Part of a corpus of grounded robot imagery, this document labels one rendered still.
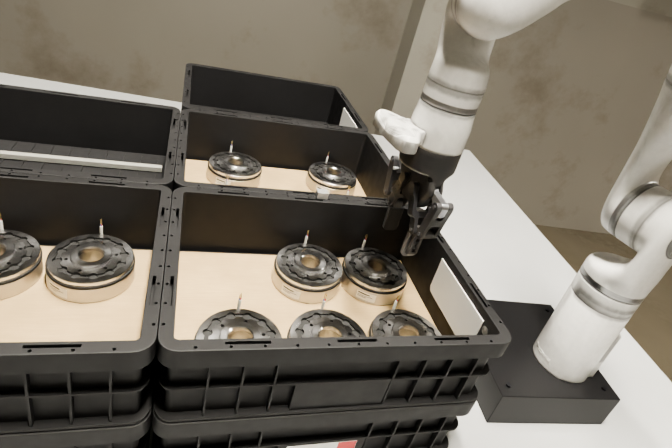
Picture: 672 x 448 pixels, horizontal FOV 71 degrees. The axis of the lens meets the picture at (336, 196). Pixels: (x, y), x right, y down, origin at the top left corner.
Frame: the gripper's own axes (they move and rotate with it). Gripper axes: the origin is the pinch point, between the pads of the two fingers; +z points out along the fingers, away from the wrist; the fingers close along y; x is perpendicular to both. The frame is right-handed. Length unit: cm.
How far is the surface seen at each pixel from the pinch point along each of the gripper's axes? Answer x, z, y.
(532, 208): -192, 82, 139
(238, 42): -8, 20, 175
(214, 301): 24.3, 12.3, 1.2
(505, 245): -54, 25, 28
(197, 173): 23.3, 12.2, 36.3
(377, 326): 4.8, 9.0, -8.6
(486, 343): -2.8, 2.1, -18.7
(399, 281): -2.7, 8.9, -0.3
